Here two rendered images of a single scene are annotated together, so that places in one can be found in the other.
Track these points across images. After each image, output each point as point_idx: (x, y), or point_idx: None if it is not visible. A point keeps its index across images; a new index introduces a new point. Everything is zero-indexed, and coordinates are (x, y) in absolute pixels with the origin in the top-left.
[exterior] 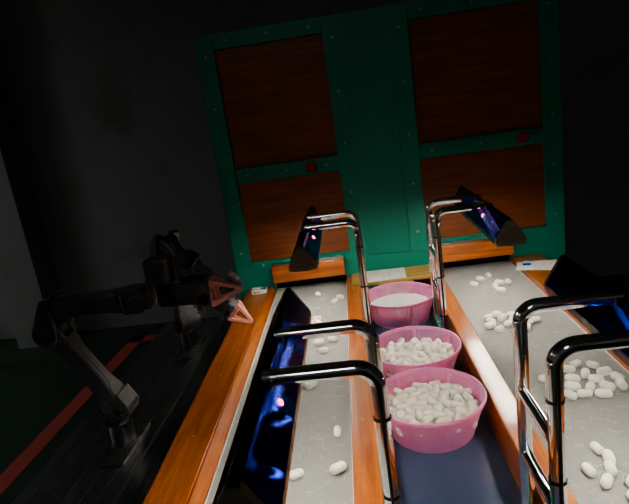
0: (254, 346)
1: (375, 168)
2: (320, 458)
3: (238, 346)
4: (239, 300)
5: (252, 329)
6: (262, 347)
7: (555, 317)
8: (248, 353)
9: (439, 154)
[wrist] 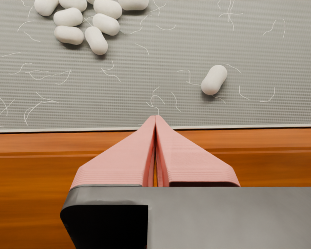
0: (205, 135)
1: None
2: None
3: (242, 184)
4: (97, 183)
5: (90, 157)
6: (198, 113)
7: None
8: (278, 140)
9: None
